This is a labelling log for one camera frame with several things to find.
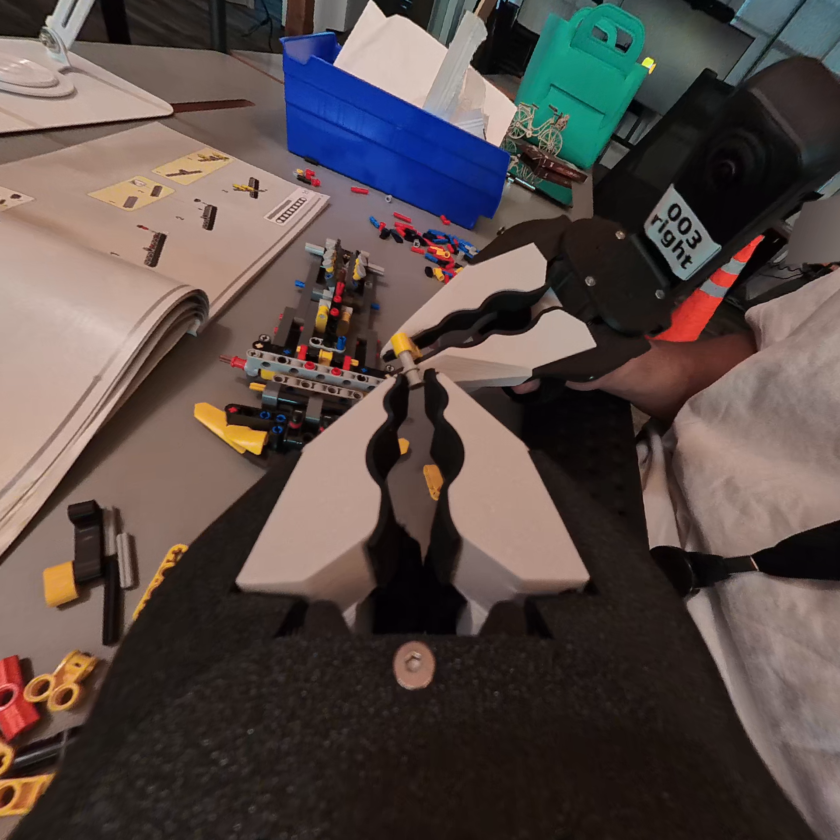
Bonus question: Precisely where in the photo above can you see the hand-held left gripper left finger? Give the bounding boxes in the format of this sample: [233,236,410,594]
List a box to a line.
[234,376,406,603]

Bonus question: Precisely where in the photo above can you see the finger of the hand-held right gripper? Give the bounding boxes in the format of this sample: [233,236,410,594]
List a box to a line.
[422,307,598,392]
[398,241,560,350]

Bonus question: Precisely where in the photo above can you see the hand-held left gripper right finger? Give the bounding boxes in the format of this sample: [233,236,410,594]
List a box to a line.
[424,369,592,613]

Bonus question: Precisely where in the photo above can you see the lego car chassis model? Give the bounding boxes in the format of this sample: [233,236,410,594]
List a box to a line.
[192,238,412,456]

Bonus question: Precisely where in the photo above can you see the person's right forearm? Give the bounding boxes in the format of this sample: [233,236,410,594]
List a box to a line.
[630,331,756,419]

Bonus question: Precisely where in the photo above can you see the scatter of small lego pins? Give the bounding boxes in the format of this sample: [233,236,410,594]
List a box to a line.
[293,167,481,284]

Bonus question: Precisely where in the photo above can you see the pile of loose lego pieces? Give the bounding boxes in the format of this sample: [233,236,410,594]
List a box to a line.
[0,499,190,819]

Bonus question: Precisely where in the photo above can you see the lego instruction booklet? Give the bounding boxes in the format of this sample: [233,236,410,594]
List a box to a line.
[0,121,332,557]

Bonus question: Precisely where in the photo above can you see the person's right hand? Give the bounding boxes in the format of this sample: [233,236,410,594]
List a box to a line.
[503,354,658,404]

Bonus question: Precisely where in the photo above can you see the orange traffic cone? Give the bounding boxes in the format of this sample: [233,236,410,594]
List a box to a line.
[648,233,767,343]

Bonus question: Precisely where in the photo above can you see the brown pouch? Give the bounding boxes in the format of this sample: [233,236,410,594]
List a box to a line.
[517,144,589,189]

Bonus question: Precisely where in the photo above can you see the teal tote bag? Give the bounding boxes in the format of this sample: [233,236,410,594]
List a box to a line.
[504,3,652,206]

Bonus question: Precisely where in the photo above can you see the blue plastic bin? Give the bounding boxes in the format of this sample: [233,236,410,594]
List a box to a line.
[280,33,513,232]

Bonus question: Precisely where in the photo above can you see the clear plastic bag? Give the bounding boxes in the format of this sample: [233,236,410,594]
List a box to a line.
[422,8,490,120]

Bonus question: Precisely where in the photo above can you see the person's white shirt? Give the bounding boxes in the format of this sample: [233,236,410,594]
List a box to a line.
[638,266,840,837]

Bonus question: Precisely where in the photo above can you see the white paper sheets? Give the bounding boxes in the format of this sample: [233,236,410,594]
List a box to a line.
[333,0,521,144]

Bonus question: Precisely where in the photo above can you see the instruction card on stand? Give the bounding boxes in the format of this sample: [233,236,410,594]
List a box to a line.
[0,0,176,137]

